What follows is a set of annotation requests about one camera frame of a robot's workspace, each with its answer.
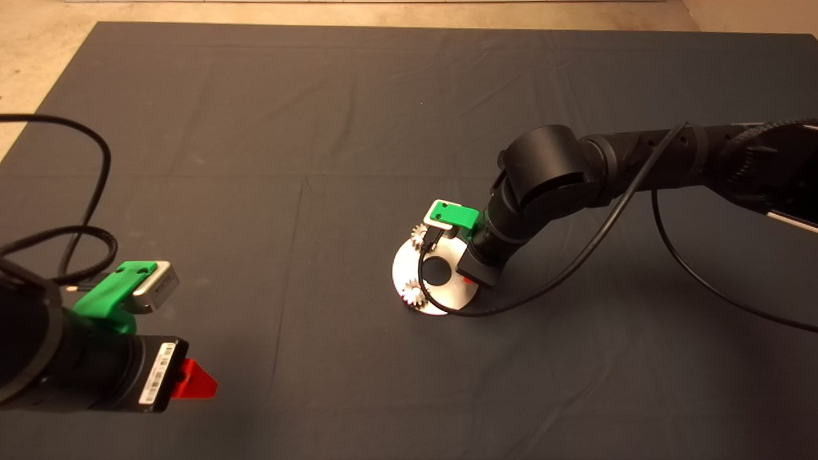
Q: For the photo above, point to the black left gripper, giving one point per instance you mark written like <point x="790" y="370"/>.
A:
<point x="153" y="374"/>

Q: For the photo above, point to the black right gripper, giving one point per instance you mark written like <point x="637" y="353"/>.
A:
<point x="482" y="268"/>

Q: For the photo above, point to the small steel planetary gear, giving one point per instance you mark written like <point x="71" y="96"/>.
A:
<point x="418" y="237"/>
<point x="412" y="295"/>

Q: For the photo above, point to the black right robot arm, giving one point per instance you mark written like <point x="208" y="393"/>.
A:
<point x="549" y="169"/>

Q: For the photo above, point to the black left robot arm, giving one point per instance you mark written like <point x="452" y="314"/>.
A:
<point x="51" y="358"/>

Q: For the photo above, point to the round metal carrier plate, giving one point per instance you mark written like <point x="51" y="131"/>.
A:
<point x="447" y="295"/>

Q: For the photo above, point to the dark grey table cloth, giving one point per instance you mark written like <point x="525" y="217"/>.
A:
<point x="319" y="128"/>

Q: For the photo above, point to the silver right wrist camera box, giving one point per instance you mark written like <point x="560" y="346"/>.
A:
<point x="438" y="225"/>

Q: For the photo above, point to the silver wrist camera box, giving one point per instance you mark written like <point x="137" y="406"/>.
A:
<point x="438" y="225"/>
<point x="160" y="286"/>

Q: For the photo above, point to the green right camera mount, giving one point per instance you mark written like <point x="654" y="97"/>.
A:
<point x="457" y="216"/>

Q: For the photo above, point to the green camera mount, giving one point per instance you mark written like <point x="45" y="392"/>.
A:
<point x="105" y="295"/>
<point x="457" y="216"/>

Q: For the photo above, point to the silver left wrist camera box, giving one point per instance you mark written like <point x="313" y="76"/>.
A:
<point x="160" y="286"/>

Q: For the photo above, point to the green left camera mount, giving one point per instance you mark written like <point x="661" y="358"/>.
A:
<point x="105" y="295"/>

